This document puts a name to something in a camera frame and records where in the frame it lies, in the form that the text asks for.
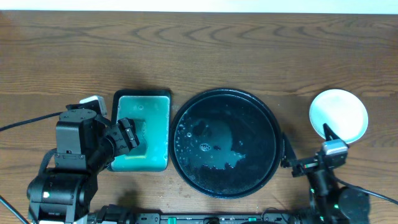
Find black round tray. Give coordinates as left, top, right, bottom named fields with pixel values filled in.
left=169, top=88, right=284, bottom=199

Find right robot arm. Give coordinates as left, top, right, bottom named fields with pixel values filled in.
left=280, top=124, right=370, bottom=223

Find mint plate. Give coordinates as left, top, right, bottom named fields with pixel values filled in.
left=308, top=89, right=369, bottom=144

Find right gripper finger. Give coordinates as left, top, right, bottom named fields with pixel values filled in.
left=323, top=123, right=340, bottom=141
left=280, top=133, right=297, bottom=167

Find green yellow sponge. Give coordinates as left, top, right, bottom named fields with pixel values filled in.
left=126, top=119, right=147, bottom=159

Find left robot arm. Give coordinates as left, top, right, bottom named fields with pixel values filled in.
left=27, top=109, right=139, bottom=223

